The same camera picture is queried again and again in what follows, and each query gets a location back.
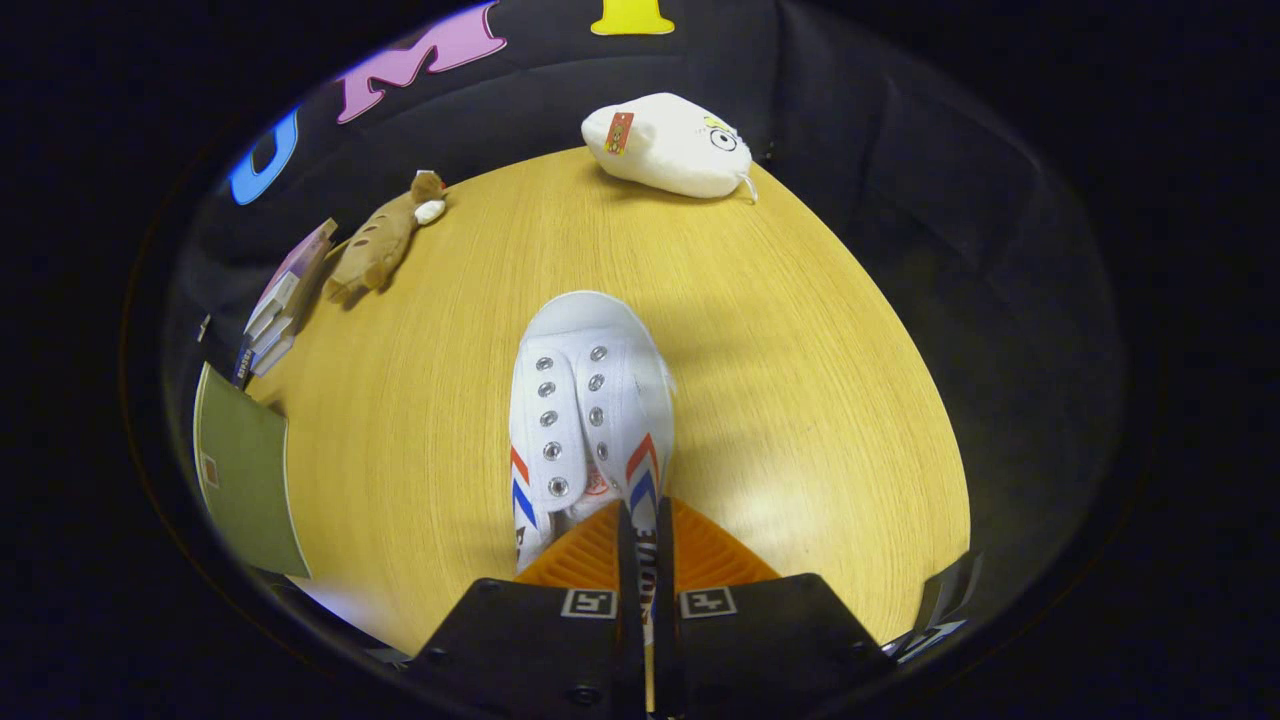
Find white plush toy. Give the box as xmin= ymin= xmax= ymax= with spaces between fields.
xmin=581 ymin=92 xmax=759 ymax=204

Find pink cover book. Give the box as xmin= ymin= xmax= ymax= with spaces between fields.
xmin=245 ymin=218 xmax=339 ymax=336

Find white canvas shoe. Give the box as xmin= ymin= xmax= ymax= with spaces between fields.
xmin=508 ymin=290 xmax=677 ymax=651

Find green fabric storage box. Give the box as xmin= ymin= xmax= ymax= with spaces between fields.
xmin=193 ymin=362 xmax=312 ymax=579

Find brown plush toy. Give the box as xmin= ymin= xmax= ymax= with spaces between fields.
xmin=322 ymin=170 xmax=448 ymax=306

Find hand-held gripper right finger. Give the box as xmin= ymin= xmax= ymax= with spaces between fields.
xmin=655 ymin=497 xmax=898 ymax=720

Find black flat object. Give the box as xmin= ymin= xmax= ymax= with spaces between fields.
xmin=912 ymin=550 xmax=986 ymax=641

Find grey book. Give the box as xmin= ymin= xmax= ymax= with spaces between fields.
xmin=248 ymin=305 xmax=306 ymax=378

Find black backdrop cloth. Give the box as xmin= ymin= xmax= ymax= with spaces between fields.
xmin=160 ymin=0 xmax=1131 ymax=651

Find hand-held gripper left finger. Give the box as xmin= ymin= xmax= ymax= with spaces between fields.
xmin=410 ymin=500 xmax=646 ymax=720

